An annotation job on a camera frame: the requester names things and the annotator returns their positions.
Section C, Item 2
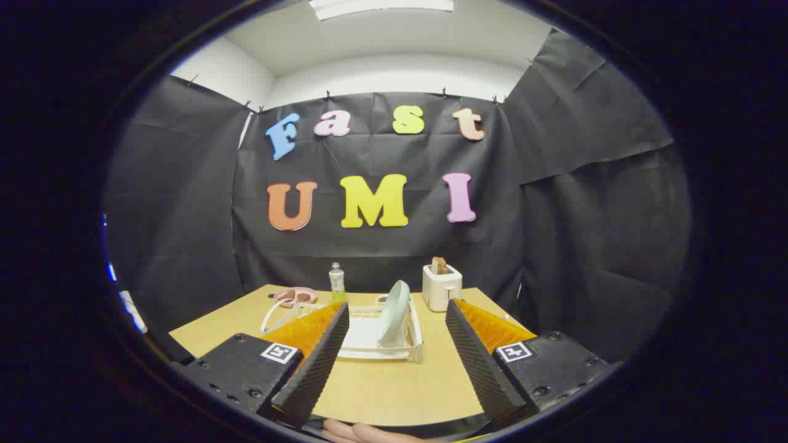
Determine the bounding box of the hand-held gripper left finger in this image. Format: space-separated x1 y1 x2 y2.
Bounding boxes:
179 301 350 429

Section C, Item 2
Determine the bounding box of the white wire dish rack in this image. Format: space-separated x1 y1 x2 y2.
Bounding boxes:
261 294 424 364

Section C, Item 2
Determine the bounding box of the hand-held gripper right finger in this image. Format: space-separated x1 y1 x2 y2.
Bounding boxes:
446 299 619 423

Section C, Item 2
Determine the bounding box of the black backdrop cloth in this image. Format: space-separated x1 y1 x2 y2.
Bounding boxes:
103 28 693 364

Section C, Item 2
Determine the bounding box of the white toaster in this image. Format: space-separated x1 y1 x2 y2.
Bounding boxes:
422 265 463 312

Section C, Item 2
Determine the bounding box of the ceiling light panel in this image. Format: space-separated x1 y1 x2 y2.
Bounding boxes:
308 0 455 21

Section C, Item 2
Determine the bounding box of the clear bottle with green liquid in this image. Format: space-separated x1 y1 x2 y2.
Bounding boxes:
329 262 347 303

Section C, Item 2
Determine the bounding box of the white drip tray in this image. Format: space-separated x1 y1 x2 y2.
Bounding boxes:
342 311 413 351

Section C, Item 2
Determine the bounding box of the pink plate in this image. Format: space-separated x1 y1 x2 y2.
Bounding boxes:
274 287 318 308

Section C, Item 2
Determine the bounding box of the light green plate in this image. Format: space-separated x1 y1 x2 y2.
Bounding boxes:
377 280 411 346

